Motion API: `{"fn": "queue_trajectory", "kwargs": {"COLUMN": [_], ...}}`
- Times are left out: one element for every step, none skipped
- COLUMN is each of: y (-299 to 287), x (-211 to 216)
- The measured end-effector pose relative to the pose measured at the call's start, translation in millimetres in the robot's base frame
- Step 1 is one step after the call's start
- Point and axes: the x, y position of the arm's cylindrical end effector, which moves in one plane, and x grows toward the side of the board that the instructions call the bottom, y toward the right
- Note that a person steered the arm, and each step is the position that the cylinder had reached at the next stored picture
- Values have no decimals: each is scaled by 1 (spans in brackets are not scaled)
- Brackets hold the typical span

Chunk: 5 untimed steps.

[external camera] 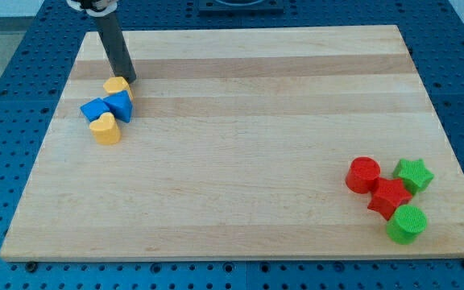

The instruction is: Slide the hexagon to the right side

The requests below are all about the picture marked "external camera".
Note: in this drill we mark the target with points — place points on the red cylinder block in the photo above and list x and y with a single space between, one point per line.
362 175

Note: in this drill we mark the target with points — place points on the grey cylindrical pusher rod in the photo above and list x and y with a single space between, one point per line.
114 44

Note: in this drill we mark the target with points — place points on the yellow heart block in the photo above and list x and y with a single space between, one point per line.
105 129

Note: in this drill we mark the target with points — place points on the blue triangle block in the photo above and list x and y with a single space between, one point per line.
120 105

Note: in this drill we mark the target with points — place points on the red star block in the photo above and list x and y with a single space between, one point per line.
387 195

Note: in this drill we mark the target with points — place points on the wooden board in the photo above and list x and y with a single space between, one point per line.
238 149

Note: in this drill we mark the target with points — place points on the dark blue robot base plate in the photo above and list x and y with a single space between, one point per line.
212 7

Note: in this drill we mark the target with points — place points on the green star block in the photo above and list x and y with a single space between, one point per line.
414 174

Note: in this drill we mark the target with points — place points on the green cylinder block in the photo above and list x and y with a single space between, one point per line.
406 224

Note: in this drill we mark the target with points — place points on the yellow hexagon block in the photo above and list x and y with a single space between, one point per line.
115 85

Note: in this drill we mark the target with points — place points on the white ring rod mount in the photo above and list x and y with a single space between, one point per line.
94 8

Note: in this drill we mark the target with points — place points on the blue cube block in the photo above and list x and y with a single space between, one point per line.
92 110

